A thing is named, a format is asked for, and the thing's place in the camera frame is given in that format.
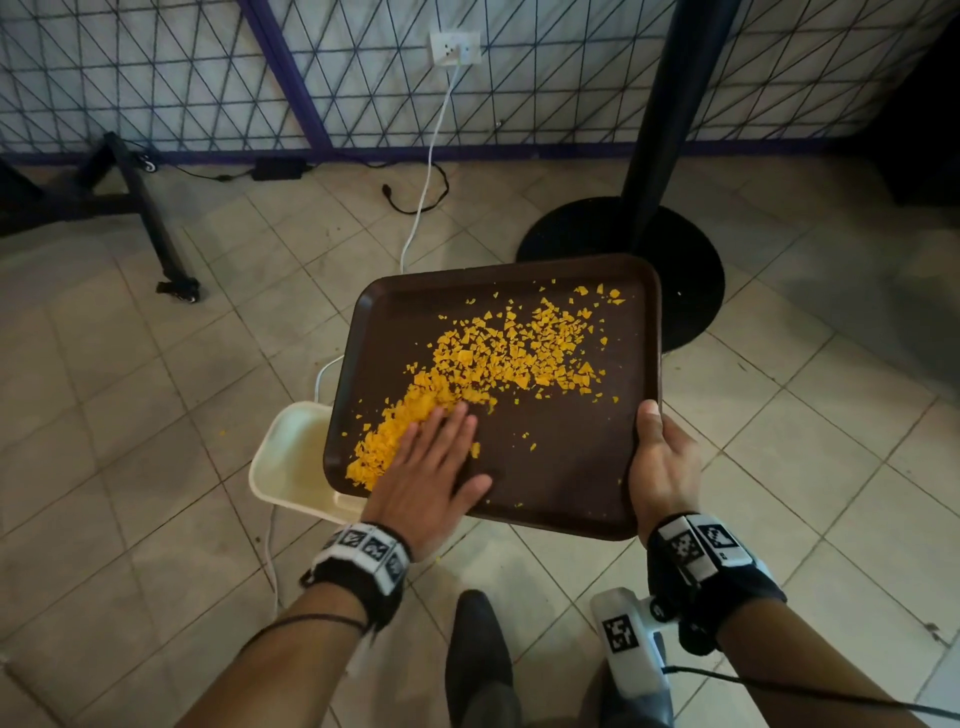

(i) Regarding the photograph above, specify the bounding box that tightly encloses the black wheeled stand leg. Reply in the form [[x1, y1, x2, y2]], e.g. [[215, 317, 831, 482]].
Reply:
[[0, 131, 203, 306]]

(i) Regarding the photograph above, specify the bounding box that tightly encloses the black power adapter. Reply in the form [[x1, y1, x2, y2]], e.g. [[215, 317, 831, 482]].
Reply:
[[249, 155, 310, 183]]

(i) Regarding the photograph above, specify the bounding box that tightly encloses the dark furniture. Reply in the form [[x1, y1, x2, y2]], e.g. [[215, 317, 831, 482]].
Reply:
[[866, 18, 960, 210]]

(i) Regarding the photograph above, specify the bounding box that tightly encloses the black shoe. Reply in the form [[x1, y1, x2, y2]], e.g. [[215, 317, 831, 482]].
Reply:
[[444, 589, 516, 710]]

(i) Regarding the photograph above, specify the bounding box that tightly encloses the pile of yellow crumbs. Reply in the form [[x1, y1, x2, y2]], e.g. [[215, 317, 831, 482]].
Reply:
[[343, 279, 627, 492]]

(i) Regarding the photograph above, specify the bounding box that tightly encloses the black cable with plug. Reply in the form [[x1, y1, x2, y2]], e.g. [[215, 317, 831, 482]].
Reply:
[[381, 159, 452, 217]]

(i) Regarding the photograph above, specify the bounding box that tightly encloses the person's right hand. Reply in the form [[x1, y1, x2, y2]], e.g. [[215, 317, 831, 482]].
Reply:
[[628, 399, 703, 546]]

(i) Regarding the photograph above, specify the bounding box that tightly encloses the white power cable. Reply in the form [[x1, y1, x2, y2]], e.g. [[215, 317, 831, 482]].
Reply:
[[262, 63, 462, 610]]

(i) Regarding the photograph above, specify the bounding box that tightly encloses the white wrist camera unit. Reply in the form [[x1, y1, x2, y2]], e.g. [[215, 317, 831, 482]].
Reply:
[[590, 587, 673, 700]]

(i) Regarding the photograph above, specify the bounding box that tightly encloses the grey trouser leg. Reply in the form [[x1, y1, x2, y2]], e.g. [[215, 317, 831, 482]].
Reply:
[[450, 678, 525, 728]]

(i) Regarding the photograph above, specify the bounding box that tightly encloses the thin black bracelet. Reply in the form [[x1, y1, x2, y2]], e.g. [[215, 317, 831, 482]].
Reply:
[[238, 613, 370, 655]]

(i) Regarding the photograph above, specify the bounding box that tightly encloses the person's left hand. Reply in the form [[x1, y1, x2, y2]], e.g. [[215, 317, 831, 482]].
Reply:
[[362, 401, 494, 561]]

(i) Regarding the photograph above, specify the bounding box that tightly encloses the thin black device cable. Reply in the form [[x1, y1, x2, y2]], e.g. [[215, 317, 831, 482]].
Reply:
[[660, 663, 960, 723]]

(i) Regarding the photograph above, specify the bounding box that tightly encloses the black pole with round base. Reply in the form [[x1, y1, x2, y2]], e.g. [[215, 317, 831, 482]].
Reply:
[[516, 0, 744, 354]]

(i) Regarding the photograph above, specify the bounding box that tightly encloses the black marker wristband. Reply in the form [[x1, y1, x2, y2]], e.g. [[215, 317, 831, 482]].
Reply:
[[646, 512, 788, 658], [300, 522, 413, 633]]

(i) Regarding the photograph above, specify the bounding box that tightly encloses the wire mesh panel purple frame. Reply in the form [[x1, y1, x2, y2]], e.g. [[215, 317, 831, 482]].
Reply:
[[0, 0, 960, 168]]

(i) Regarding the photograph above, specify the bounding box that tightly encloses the person's left forearm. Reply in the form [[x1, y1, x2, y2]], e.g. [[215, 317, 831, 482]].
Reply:
[[176, 583, 372, 728]]

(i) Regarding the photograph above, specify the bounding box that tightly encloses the white wall outlet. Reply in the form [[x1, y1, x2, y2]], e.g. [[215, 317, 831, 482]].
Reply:
[[429, 29, 483, 68]]

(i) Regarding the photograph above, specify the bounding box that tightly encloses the cream plastic bin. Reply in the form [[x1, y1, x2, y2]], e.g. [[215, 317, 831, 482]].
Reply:
[[249, 401, 370, 526]]

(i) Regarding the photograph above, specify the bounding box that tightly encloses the person's right forearm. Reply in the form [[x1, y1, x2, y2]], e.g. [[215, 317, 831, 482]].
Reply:
[[716, 598, 931, 728]]

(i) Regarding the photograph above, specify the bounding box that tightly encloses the brown plastic tray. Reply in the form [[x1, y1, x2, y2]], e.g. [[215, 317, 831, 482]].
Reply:
[[323, 253, 664, 543]]

